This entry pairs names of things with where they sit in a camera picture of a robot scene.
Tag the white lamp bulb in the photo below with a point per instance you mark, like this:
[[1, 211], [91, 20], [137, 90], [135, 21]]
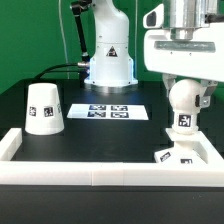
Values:
[[182, 98]]

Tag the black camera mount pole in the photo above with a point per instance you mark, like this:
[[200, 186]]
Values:
[[77, 7]]

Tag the white lamp shade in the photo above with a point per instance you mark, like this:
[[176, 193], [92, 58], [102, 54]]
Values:
[[43, 114]]

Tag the white marker sheet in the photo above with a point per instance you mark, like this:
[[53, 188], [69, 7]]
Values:
[[108, 112]]

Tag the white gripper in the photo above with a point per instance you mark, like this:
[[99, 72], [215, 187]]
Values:
[[186, 39]]

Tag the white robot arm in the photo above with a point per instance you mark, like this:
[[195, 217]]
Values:
[[111, 66]]

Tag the white fence frame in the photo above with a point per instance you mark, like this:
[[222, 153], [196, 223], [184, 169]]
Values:
[[210, 174]]

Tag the white lamp base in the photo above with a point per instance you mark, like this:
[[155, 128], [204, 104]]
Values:
[[183, 151]]

